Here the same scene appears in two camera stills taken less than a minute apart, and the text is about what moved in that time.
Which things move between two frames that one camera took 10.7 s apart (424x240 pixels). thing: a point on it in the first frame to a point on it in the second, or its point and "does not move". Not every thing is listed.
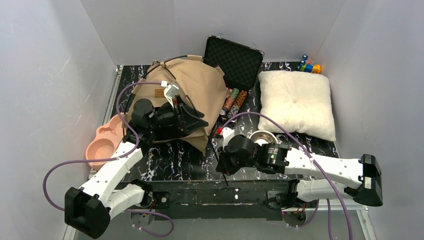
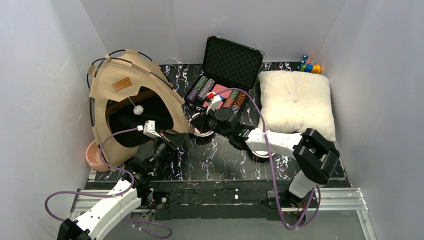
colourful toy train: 305,65 does not move
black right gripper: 220,160 to 201,120
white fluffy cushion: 300,101 does not move
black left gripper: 180,118 to 174,139
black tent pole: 142,77 to 161,68
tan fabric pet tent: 201,85 to 118,75
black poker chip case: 242,66 does not move
